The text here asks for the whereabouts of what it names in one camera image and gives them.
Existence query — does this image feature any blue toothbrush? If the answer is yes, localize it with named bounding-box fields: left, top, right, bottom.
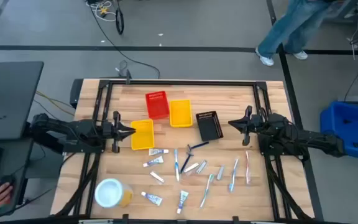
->
left=227, top=157, right=240, bottom=193
left=173, top=148, right=181, bottom=183

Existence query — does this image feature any silver nail clipper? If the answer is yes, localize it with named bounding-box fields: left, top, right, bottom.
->
left=216, top=164, right=226, bottom=182
left=195, top=159, right=208, bottom=175
left=149, top=170, right=165, bottom=184
left=183, top=162, right=200, bottom=174

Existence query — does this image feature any black plastic basket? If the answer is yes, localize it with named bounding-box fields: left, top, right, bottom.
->
left=195, top=110, right=224, bottom=142

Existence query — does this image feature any black computer mouse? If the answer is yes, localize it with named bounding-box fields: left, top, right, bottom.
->
left=0, top=175, right=16, bottom=190

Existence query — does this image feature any green toothbrush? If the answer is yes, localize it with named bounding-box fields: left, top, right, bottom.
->
left=199, top=174, right=215, bottom=209

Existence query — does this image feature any blue plastic bin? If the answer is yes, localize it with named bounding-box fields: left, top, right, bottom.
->
left=319, top=100, right=358, bottom=163

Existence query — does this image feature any white blue toothpaste tube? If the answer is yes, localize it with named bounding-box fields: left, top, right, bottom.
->
left=176, top=190, right=190, bottom=215
left=140, top=191, right=163, bottom=207
left=148, top=148, right=170, bottom=156
left=142, top=156, right=165, bottom=168

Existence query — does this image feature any yellow plastic basket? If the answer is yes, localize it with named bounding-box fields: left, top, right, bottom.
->
left=169, top=99, right=193, bottom=129
left=130, top=119, right=155, bottom=151

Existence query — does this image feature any black desk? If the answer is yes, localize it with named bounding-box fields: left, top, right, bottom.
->
left=0, top=61, right=45, bottom=218

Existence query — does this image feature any red toothbrush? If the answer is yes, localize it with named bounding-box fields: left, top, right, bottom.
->
left=244, top=150, right=252, bottom=185

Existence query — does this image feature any grey desk leg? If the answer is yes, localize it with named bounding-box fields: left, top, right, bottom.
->
left=330, top=0, right=358, bottom=24

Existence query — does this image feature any blue disposable razor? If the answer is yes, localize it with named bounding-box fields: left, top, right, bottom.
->
left=180, top=146, right=195, bottom=174
left=186, top=141, right=210, bottom=153

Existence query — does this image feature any long black floor cable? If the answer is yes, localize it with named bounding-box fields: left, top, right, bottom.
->
left=88, top=2, right=162, bottom=80

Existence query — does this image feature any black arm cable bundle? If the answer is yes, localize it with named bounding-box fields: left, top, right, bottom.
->
left=264, top=155, right=312, bottom=220
left=54, top=152, right=101, bottom=217

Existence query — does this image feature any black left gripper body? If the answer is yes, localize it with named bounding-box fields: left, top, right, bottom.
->
left=101, top=111, right=121, bottom=154

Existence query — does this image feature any black camera post clamp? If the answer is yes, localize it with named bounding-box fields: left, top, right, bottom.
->
left=116, top=60, right=132, bottom=85

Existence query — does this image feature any person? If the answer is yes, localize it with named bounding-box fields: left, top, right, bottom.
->
left=254, top=0, right=334, bottom=67

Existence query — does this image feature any thin yellow cable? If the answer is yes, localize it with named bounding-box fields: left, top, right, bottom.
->
left=35, top=90, right=76, bottom=118

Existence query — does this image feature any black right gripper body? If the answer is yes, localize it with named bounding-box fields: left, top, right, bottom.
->
left=242, top=106, right=263, bottom=146

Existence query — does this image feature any red plastic basket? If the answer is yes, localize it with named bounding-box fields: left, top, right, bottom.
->
left=145, top=90, right=170, bottom=120

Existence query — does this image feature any black coiled floor cable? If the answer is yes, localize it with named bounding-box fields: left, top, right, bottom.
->
left=114, top=0, right=126, bottom=35

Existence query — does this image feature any white cable bundle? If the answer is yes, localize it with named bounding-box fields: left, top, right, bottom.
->
left=85, top=0, right=118, bottom=23

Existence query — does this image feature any white-lidded yellow jar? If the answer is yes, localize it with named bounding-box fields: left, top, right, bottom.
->
left=94, top=177, right=134, bottom=209

